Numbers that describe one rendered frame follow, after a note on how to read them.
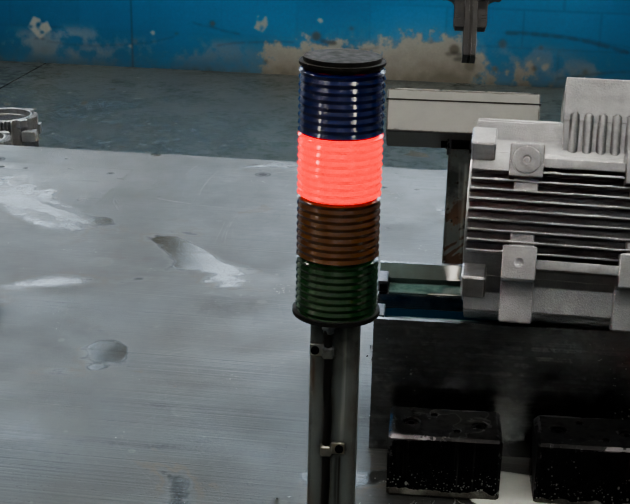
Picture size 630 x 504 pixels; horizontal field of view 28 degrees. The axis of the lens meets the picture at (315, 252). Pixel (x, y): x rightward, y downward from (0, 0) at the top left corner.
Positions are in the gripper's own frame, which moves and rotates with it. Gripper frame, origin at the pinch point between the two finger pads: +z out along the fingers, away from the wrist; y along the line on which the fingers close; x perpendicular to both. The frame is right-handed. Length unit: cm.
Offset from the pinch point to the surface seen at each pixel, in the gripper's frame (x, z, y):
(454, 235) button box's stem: 4.5, 23.3, -0.6
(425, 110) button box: -3.5, 10.7, -4.6
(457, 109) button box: -3.5, 10.5, -1.1
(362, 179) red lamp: -56, 31, -9
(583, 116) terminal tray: -28.0, 17.6, 9.6
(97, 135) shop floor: 386, -82, -146
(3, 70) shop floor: 499, -145, -231
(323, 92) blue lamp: -59, 25, -12
